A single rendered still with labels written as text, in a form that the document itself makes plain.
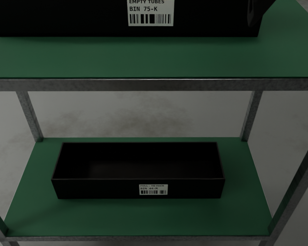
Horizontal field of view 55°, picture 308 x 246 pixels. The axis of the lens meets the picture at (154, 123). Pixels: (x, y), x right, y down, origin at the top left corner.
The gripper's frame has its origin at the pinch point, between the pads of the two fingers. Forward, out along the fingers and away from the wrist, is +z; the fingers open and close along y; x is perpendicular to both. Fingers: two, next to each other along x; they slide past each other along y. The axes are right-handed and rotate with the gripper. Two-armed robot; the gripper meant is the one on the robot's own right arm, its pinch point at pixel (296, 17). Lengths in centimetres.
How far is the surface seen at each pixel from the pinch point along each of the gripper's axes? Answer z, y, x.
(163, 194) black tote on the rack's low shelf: 78, 12, 8
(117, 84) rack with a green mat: 22.4, 22.0, -4.1
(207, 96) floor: 159, -23, -70
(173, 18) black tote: 24.5, 11.1, -20.9
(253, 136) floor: 141, -46, -34
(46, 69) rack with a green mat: 22.7, 35.6, -7.4
